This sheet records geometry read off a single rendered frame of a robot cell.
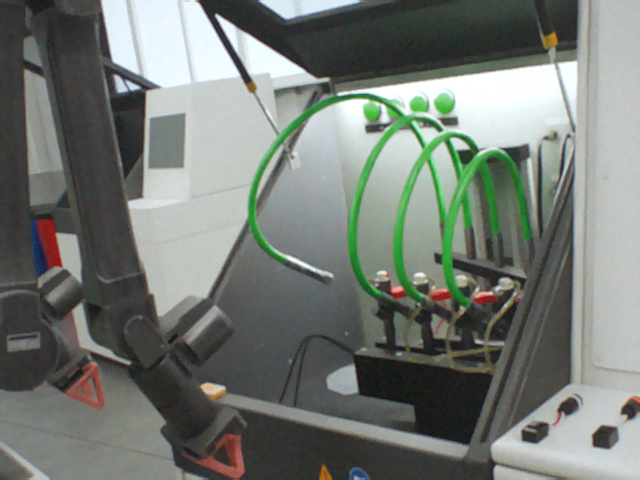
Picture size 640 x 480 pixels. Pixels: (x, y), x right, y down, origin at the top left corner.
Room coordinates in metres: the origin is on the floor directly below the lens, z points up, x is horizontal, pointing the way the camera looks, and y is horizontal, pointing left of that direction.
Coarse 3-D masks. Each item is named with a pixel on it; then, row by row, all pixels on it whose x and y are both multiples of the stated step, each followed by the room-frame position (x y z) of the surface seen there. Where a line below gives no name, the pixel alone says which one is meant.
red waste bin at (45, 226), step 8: (48, 208) 6.95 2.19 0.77; (40, 216) 6.59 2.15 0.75; (48, 216) 6.55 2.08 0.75; (40, 224) 6.62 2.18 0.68; (48, 224) 6.57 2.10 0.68; (40, 232) 6.66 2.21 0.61; (48, 232) 6.58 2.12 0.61; (48, 240) 6.60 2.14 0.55; (56, 240) 6.57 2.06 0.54; (48, 248) 6.62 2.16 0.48; (56, 248) 6.58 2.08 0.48; (48, 256) 6.65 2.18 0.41; (56, 256) 6.59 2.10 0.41; (48, 264) 6.70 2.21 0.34; (56, 264) 6.60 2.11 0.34
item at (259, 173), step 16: (336, 96) 1.45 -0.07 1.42; (352, 96) 1.46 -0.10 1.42; (368, 96) 1.48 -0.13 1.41; (304, 112) 1.43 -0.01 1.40; (400, 112) 1.50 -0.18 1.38; (288, 128) 1.41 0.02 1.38; (416, 128) 1.51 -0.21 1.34; (272, 144) 1.40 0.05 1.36; (432, 160) 1.52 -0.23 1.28; (256, 176) 1.38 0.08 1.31; (432, 176) 1.53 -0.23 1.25; (256, 192) 1.38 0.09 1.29; (256, 224) 1.38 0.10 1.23; (256, 240) 1.38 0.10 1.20; (272, 256) 1.39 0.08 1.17
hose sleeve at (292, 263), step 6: (288, 258) 1.40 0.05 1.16; (288, 264) 1.40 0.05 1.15; (294, 264) 1.40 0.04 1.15; (300, 264) 1.40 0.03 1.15; (306, 264) 1.41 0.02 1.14; (300, 270) 1.40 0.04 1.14; (306, 270) 1.41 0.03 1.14; (312, 270) 1.41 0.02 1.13; (318, 270) 1.42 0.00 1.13; (312, 276) 1.41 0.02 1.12; (318, 276) 1.41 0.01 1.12; (324, 276) 1.42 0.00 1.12
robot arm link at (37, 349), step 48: (0, 0) 0.82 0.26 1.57; (48, 0) 0.89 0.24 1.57; (0, 48) 0.82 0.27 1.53; (0, 96) 0.82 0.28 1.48; (0, 144) 0.81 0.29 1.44; (0, 192) 0.81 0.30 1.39; (0, 240) 0.80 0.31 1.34; (0, 288) 0.79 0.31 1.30; (0, 336) 0.77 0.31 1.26; (48, 336) 0.79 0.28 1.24; (0, 384) 0.76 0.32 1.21
